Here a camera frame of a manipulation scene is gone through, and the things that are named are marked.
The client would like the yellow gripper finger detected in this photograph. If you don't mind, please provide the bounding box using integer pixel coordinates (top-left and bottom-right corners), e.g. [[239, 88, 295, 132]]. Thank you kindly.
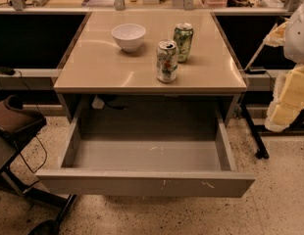
[[265, 65, 304, 132], [263, 22, 287, 47]]

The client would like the white crushed 7up can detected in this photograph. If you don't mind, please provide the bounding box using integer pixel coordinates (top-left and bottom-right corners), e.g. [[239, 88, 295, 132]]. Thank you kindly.
[[156, 39, 177, 83]]

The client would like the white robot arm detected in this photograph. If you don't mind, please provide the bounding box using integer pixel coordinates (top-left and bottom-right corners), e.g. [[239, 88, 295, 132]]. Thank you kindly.
[[263, 1, 304, 132]]

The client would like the green soda can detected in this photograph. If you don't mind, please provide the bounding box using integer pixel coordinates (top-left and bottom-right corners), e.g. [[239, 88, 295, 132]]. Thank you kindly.
[[174, 23, 193, 63]]

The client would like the open grey top drawer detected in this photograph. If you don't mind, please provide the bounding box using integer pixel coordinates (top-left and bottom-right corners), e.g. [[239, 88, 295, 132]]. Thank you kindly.
[[36, 96, 255, 198]]

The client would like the white stick with black base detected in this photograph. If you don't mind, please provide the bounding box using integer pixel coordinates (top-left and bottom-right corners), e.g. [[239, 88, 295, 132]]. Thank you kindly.
[[243, 23, 278, 73]]

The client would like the black table leg stand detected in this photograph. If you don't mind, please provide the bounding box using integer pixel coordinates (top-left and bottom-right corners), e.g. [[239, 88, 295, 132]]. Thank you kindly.
[[240, 104, 270, 160]]

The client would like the white ceramic bowl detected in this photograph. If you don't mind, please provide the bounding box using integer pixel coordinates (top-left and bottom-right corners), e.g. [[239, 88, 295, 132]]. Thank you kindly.
[[112, 23, 146, 52]]

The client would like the beige cabinet counter unit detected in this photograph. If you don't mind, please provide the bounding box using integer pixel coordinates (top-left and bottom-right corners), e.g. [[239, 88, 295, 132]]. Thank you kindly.
[[54, 9, 247, 119]]

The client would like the black power adapter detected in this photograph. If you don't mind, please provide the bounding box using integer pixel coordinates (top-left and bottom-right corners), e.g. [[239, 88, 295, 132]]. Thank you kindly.
[[0, 67, 15, 75]]

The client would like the dark brown chair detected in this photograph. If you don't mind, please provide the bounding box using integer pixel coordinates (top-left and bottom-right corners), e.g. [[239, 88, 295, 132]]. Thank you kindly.
[[0, 95, 76, 235]]

